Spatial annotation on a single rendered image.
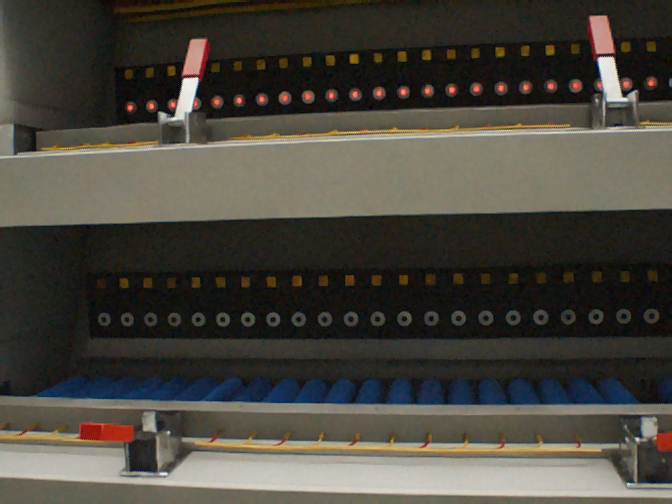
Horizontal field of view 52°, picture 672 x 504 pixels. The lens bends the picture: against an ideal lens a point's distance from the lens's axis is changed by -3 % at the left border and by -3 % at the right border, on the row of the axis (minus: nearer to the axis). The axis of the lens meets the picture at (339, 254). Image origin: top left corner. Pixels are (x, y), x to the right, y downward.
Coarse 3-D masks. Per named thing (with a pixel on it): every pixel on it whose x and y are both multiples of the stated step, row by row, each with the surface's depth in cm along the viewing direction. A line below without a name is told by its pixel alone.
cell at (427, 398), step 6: (426, 384) 48; (432, 384) 48; (438, 384) 48; (420, 390) 48; (426, 390) 46; (432, 390) 46; (438, 390) 47; (420, 396) 46; (426, 396) 45; (432, 396) 45; (438, 396) 45; (444, 396) 47; (420, 402) 44; (426, 402) 44; (432, 402) 43; (438, 402) 44; (444, 402) 46
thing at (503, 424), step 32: (0, 416) 44; (32, 416) 44; (64, 416) 43; (96, 416) 43; (128, 416) 43; (192, 416) 42; (224, 416) 42; (256, 416) 41; (288, 416) 41; (320, 416) 41; (352, 416) 41; (384, 416) 40; (416, 416) 40; (448, 416) 40; (480, 416) 40; (512, 416) 39; (544, 416) 39; (576, 416) 39; (608, 416) 39; (256, 448) 40; (288, 448) 39; (320, 448) 39; (352, 448) 39; (384, 448) 39; (416, 448) 38; (480, 448) 38; (512, 448) 38; (544, 448) 37; (576, 448) 37
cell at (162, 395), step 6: (174, 378) 51; (180, 378) 51; (168, 384) 50; (174, 384) 50; (180, 384) 50; (186, 384) 51; (156, 390) 48; (162, 390) 48; (168, 390) 48; (174, 390) 49; (180, 390) 50; (150, 396) 46; (156, 396) 47; (162, 396) 47; (168, 396) 48; (174, 396) 48
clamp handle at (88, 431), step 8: (144, 416) 39; (152, 416) 39; (80, 424) 32; (88, 424) 32; (96, 424) 32; (104, 424) 32; (112, 424) 33; (144, 424) 39; (152, 424) 39; (80, 432) 32; (88, 432) 32; (96, 432) 32; (104, 432) 32; (112, 432) 33; (120, 432) 34; (128, 432) 35; (136, 432) 36; (144, 432) 37; (152, 432) 38; (104, 440) 32; (112, 440) 33; (120, 440) 34; (128, 440) 35
